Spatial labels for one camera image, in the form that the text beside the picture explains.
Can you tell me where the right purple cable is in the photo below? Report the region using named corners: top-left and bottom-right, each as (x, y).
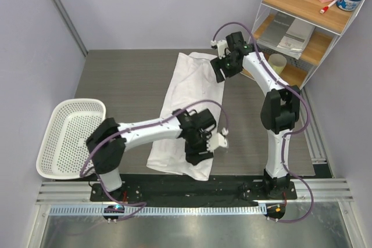
top-left (211, 21), bottom-right (314, 225)

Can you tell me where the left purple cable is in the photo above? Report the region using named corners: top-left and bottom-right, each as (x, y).
top-left (80, 99), bottom-right (232, 225)

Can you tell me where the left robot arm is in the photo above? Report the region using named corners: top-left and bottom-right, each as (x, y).
top-left (85, 109), bottom-right (220, 201)

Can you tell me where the grey wall corner strip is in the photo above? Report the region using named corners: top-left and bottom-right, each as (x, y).
top-left (51, 0), bottom-right (88, 57)

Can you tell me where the pale yellow cup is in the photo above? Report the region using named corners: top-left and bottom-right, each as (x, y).
top-left (268, 53), bottom-right (287, 75)

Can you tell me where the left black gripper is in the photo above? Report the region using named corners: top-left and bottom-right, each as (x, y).
top-left (184, 129), bottom-right (213, 165)

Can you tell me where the white perforated plastic basket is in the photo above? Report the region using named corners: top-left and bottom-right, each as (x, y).
top-left (36, 98), bottom-right (106, 180)

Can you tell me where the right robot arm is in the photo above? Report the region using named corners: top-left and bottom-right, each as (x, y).
top-left (210, 32), bottom-right (301, 199)

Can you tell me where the white long sleeve shirt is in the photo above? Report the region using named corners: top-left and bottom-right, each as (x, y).
top-left (146, 52), bottom-right (224, 181)

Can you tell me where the red white marker pen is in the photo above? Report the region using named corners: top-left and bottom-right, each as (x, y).
top-left (319, 0), bottom-right (338, 14)

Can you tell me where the light grey booklet stack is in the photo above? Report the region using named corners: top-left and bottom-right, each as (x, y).
top-left (277, 19), bottom-right (315, 59)

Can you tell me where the white wire wooden shelf rack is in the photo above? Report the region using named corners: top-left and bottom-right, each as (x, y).
top-left (253, 0), bottom-right (365, 88)

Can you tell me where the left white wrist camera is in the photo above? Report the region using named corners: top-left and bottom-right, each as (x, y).
top-left (206, 132), bottom-right (228, 152)

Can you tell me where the purple cable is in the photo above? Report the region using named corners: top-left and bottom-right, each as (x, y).
top-left (80, 99), bottom-right (232, 225)
top-left (211, 21), bottom-right (314, 225)

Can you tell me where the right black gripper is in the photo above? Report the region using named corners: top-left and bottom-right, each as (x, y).
top-left (209, 52), bottom-right (242, 84)

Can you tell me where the slotted grey cable duct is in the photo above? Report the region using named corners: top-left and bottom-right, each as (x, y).
top-left (49, 204), bottom-right (267, 217)

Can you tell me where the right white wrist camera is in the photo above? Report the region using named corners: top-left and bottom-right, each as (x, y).
top-left (210, 39), bottom-right (228, 59)

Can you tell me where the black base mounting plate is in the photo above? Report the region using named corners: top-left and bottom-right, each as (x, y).
top-left (90, 172), bottom-right (297, 206)

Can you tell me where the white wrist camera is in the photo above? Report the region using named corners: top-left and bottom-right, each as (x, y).
top-left (206, 132), bottom-right (228, 152)
top-left (210, 39), bottom-right (228, 59)

